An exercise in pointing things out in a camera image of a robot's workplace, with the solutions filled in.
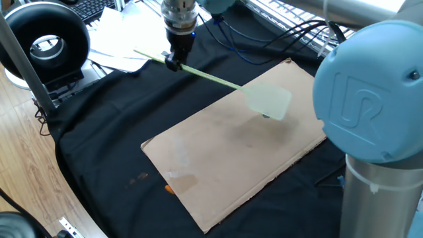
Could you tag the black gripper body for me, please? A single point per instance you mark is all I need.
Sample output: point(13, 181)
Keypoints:
point(181, 41)

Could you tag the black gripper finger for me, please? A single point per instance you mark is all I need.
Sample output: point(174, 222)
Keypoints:
point(185, 57)
point(172, 64)

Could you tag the light green plastic flyswatter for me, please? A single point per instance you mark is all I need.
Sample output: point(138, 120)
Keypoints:
point(267, 100)

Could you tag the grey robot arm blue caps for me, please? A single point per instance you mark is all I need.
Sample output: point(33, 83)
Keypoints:
point(370, 92)

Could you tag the white paper sheet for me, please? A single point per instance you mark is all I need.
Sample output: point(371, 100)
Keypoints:
point(125, 33)
point(125, 63)

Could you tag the black computer keyboard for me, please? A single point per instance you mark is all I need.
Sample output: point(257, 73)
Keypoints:
point(92, 8)

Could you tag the black table cloth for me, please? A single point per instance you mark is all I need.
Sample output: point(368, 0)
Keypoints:
point(109, 148)

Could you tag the brown cardboard sheet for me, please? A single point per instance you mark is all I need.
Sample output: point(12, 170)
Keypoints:
point(215, 165)

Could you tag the small orange item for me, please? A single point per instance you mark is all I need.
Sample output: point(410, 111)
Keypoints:
point(169, 189)

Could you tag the white zip tie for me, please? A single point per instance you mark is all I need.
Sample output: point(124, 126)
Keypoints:
point(327, 16)
point(373, 188)

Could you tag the white round lamp base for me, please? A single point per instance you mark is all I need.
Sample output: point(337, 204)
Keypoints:
point(16, 82)

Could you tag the black round device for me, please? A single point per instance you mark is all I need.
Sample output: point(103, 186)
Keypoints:
point(16, 228)

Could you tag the silver aluminium post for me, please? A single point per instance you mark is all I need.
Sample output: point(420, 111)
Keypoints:
point(25, 67)

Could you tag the white corner bracket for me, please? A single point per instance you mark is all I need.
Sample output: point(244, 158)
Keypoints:
point(69, 228)

